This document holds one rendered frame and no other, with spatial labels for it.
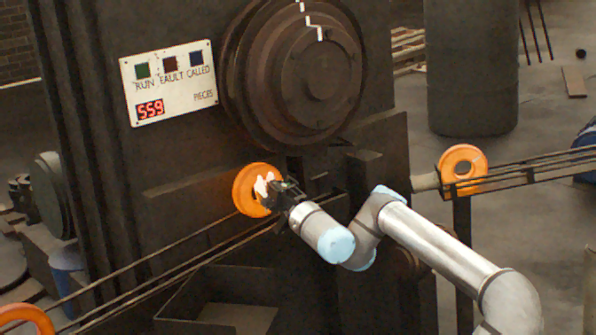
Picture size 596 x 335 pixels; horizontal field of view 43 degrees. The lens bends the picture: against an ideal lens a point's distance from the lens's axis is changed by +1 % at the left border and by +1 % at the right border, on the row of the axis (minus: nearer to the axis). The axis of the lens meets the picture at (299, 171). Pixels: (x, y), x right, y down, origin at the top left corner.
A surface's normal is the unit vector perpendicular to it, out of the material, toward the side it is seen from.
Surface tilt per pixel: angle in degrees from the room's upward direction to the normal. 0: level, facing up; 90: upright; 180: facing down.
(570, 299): 0
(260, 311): 5
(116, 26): 90
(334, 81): 90
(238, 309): 5
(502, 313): 38
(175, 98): 90
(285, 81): 90
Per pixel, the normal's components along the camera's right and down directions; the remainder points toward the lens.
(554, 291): -0.10, -0.93
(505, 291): -0.33, -0.68
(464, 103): -0.36, 0.36
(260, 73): -0.44, 0.13
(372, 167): 0.60, 0.23
